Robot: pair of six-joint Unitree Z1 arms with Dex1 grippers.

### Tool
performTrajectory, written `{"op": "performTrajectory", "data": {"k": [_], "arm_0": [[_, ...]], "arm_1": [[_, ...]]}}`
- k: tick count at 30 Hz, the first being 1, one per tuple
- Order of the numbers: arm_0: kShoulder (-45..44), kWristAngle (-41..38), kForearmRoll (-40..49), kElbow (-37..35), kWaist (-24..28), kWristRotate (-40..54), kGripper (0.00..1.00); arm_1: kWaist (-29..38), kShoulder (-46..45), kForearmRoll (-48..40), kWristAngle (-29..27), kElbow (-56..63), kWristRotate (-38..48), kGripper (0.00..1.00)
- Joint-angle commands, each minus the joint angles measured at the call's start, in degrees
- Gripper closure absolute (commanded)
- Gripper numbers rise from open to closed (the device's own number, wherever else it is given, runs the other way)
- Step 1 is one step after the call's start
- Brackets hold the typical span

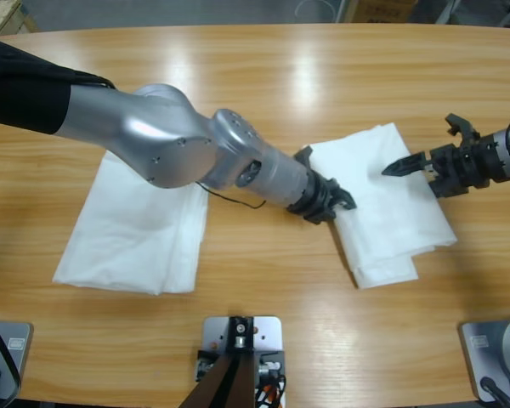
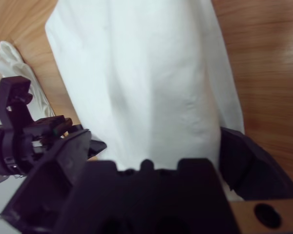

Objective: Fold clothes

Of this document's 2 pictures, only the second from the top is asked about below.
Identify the white T-shirt with small print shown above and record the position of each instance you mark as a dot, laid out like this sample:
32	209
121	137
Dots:
149	73

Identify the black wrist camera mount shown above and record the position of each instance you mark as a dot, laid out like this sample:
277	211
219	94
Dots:
8	97

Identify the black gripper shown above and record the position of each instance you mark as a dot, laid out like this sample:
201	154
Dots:
14	146

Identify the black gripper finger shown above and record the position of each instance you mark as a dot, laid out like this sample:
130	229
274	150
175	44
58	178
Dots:
254	170
96	146

